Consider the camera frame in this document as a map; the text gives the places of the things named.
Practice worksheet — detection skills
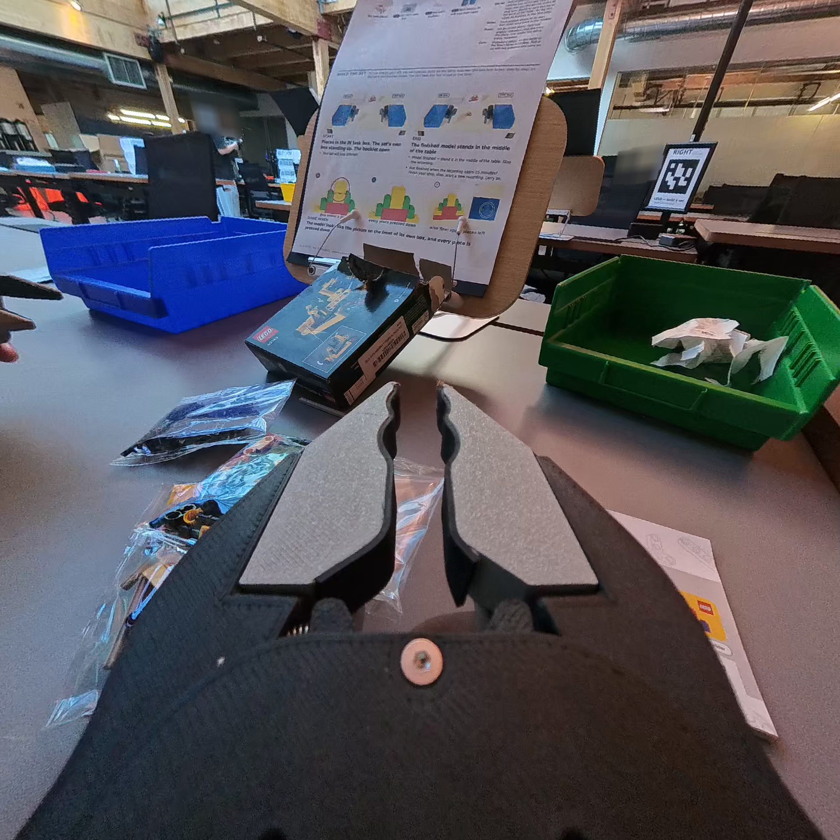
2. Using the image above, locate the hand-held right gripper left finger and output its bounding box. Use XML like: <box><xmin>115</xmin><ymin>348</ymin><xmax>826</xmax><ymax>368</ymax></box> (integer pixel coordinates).
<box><xmin>236</xmin><ymin>381</ymin><xmax>400</xmax><ymax>601</ymax></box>

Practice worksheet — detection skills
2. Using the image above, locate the lego instruction booklet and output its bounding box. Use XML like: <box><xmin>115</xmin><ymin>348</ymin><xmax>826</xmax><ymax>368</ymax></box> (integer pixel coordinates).
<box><xmin>607</xmin><ymin>508</ymin><xmax>780</xmax><ymax>741</ymax></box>

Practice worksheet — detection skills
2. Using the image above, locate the black lego box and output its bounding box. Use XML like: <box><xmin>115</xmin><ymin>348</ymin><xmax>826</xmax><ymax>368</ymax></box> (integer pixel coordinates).
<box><xmin>245</xmin><ymin>244</ymin><xmax>454</xmax><ymax>411</ymax></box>

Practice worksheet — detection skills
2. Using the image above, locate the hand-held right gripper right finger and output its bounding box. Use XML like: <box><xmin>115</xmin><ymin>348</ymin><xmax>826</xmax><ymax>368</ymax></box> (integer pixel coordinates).
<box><xmin>436</xmin><ymin>384</ymin><xmax>600</xmax><ymax>609</ymax></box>

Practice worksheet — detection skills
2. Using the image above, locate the bag of colourful lego pieces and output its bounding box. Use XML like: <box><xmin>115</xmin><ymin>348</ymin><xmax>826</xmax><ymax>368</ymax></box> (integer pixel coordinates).
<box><xmin>45</xmin><ymin>433</ymin><xmax>446</xmax><ymax>729</ymax></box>

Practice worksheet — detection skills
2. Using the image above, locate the wooden document stand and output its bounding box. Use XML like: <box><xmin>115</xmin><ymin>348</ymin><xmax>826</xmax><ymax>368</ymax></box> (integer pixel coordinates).
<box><xmin>548</xmin><ymin>155</ymin><xmax>606</xmax><ymax>217</ymax></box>
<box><xmin>282</xmin><ymin>95</ymin><xmax>568</xmax><ymax>343</ymax></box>

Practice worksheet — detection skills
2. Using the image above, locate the fiducial tag sign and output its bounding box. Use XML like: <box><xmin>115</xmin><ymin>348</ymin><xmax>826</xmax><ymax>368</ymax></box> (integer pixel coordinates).
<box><xmin>626</xmin><ymin>140</ymin><xmax>719</xmax><ymax>249</ymax></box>

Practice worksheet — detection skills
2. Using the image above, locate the crumpled white paper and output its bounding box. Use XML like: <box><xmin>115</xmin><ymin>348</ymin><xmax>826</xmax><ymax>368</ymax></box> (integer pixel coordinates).
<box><xmin>650</xmin><ymin>317</ymin><xmax>790</xmax><ymax>387</ymax></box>

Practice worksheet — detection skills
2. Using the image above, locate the black partition panel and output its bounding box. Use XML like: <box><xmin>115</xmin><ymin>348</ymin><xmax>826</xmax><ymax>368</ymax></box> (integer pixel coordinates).
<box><xmin>143</xmin><ymin>131</ymin><xmax>219</xmax><ymax>221</ymax></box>

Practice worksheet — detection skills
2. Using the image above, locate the blue plastic bin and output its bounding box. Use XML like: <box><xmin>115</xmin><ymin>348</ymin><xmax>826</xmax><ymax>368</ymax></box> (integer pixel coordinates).
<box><xmin>39</xmin><ymin>215</ymin><xmax>309</xmax><ymax>334</ymax></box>

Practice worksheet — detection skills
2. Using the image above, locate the green plastic bin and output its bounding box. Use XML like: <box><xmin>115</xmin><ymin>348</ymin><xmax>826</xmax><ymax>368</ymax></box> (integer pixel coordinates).
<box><xmin>538</xmin><ymin>255</ymin><xmax>840</xmax><ymax>450</ymax></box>

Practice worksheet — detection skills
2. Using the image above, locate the silver ventilation duct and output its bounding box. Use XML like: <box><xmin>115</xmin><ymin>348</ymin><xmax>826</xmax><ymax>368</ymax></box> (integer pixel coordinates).
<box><xmin>566</xmin><ymin>10</ymin><xmax>840</xmax><ymax>52</ymax></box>

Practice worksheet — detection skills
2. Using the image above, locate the wall air vent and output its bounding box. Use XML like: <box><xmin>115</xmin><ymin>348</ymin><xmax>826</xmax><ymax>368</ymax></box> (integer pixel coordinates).
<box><xmin>104</xmin><ymin>52</ymin><xmax>147</xmax><ymax>89</ymax></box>

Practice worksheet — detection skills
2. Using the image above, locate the black pole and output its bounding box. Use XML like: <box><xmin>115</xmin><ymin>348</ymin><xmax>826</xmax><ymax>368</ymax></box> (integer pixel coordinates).
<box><xmin>692</xmin><ymin>0</ymin><xmax>756</xmax><ymax>144</ymax></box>

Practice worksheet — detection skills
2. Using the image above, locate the printed instruction sheet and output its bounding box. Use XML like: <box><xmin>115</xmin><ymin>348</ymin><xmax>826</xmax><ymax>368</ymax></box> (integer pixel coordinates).
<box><xmin>289</xmin><ymin>0</ymin><xmax>575</xmax><ymax>286</ymax></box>

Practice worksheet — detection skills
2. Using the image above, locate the black office chair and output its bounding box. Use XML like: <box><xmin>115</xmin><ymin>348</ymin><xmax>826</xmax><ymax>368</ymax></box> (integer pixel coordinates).
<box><xmin>748</xmin><ymin>172</ymin><xmax>840</xmax><ymax>227</ymax></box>

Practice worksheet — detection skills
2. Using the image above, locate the bag of black lego pieces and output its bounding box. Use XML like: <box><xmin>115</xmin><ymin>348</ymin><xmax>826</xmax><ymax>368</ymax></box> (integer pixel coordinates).
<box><xmin>110</xmin><ymin>378</ymin><xmax>298</xmax><ymax>467</ymax></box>

